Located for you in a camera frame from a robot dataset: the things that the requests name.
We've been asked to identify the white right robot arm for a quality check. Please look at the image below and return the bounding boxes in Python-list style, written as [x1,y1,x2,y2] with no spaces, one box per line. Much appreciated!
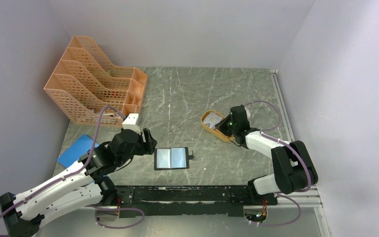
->
[215,105,318,204]

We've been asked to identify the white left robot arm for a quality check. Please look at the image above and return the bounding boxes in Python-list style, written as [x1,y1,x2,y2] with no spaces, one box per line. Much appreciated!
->
[0,128,157,237]

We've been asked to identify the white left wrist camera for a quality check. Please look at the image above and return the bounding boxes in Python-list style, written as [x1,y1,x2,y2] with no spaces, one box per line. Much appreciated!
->
[122,113,141,134]

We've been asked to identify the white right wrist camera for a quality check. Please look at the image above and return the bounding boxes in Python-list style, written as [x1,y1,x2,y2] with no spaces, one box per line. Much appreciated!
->
[244,107,251,119]

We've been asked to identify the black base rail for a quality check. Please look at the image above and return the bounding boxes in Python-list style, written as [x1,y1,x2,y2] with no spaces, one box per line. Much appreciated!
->
[111,185,278,219]

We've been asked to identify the black leather card holder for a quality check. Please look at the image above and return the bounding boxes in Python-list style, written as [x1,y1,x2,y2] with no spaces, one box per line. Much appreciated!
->
[154,147,194,170]

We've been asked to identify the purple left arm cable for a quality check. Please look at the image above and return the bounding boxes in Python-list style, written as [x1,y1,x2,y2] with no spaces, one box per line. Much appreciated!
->
[0,105,146,237]

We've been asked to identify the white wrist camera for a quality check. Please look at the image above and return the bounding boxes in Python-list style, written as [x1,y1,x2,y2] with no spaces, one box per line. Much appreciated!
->
[122,113,141,134]
[244,107,251,119]

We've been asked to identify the orange mesh file organizer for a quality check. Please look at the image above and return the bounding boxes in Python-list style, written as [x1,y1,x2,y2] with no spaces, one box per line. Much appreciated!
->
[44,36,148,127]

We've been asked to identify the credit card in tray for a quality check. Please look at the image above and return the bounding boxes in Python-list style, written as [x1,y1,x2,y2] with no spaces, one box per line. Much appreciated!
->
[203,112,223,130]

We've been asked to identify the orange oval tray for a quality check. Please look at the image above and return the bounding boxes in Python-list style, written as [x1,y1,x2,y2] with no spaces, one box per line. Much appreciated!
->
[201,110,234,142]

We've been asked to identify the blue folder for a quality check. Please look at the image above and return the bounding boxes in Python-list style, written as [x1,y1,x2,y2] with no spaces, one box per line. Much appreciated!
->
[57,134,93,168]

